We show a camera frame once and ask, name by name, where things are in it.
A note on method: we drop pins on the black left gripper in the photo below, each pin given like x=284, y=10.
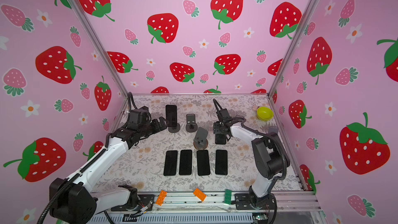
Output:
x=154, y=122

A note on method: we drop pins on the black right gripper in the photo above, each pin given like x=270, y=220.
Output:
x=216, y=127

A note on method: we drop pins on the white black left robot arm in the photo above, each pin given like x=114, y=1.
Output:
x=72, y=199

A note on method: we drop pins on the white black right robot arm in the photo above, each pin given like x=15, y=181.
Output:
x=270, y=158

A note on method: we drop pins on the round wooden phone stand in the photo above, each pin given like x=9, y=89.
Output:
x=200, y=141

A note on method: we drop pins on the grey stand rear middle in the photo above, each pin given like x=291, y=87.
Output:
x=191, y=125

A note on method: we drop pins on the grey stand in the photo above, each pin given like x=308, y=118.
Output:
x=175, y=129
x=191, y=125
x=273, y=129

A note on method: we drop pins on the grey stand rear left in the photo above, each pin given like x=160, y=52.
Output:
x=175, y=129

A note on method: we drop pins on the grey stand far right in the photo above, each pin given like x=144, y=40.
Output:
x=273, y=129

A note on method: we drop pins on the lime green plastic bowl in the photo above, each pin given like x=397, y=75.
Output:
x=264, y=113

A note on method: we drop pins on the green brick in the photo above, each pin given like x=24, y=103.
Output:
x=228, y=197

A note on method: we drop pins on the orange brick middle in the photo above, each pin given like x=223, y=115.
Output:
x=200, y=195

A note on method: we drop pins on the orange brick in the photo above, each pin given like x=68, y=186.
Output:
x=200, y=195
x=161, y=197

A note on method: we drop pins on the orange brick left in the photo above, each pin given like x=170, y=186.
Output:
x=161, y=197

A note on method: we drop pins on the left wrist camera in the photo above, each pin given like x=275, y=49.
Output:
x=139, y=116

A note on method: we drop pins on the aluminium front rail base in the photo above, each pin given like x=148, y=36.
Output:
x=284, y=207

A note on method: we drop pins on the aluminium corner post left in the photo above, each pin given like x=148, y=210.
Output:
x=96, y=42

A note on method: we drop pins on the aluminium corner post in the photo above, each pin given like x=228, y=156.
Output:
x=298, y=34
x=96, y=42

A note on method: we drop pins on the aluminium corner post right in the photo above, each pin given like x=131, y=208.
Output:
x=298, y=34

